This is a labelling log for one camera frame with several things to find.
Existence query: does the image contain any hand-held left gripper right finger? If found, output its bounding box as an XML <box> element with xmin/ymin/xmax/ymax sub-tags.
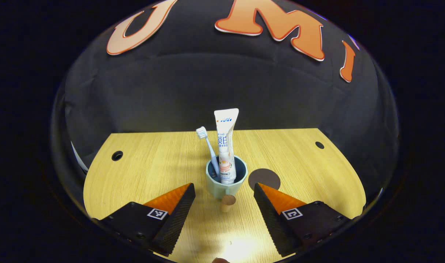
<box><xmin>253</xmin><ymin>183</ymin><xmax>354</xmax><ymax>258</ymax></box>

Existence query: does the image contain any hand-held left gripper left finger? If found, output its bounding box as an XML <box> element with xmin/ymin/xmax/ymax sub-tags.
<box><xmin>92</xmin><ymin>183</ymin><xmax>196</xmax><ymax>256</ymax></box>

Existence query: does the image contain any dark brown round coaster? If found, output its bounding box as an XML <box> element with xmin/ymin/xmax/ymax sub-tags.
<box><xmin>248</xmin><ymin>168</ymin><xmax>281</xmax><ymax>191</ymax></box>

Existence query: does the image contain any light green cup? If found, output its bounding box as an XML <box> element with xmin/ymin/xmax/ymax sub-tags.
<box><xmin>206</xmin><ymin>155</ymin><xmax>249</xmax><ymax>213</ymax></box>

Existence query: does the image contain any white blue toothbrush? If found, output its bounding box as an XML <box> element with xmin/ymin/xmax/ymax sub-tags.
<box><xmin>196</xmin><ymin>126</ymin><xmax>221</xmax><ymax>178</ymax></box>

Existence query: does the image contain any white toothpaste tube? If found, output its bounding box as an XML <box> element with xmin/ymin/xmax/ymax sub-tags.
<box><xmin>214</xmin><ymin>108</ymin><xmax>240</xmax><ymax>184</ymax></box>

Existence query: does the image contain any wooden desktop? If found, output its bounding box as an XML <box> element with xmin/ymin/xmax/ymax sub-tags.
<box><xmin>83</xmin><ymin>128</ymin><xmax>367</xmax><ymax>263</ymax></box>

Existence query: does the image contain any black backdrop cloth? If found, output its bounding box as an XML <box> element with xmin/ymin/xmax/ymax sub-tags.
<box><xmin>62</xmin><ymin>0</ymin><xmax>400</xmax><ymax>198</ymax></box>

